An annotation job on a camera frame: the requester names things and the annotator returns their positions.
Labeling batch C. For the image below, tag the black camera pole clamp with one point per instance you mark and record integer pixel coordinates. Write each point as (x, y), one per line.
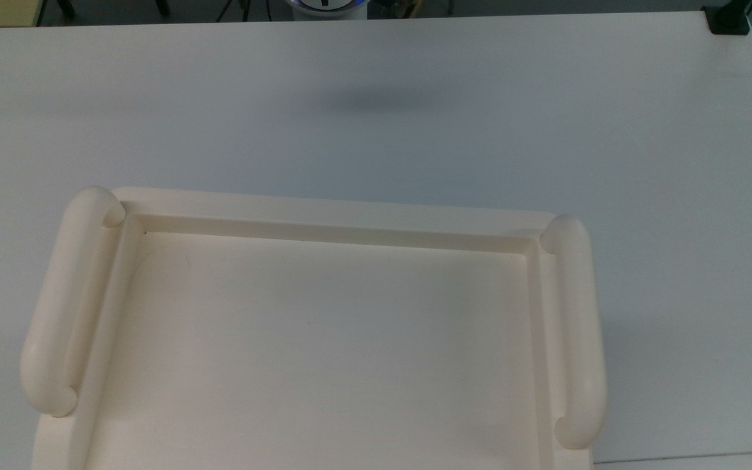
(728, 19)

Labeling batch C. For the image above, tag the cream plastic cabinet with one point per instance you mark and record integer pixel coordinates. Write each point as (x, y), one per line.
(324, 352)

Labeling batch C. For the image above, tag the black tripod legs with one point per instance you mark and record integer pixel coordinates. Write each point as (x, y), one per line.
(232, 8)

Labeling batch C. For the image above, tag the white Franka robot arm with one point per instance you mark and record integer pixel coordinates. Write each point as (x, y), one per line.
(327, 8)

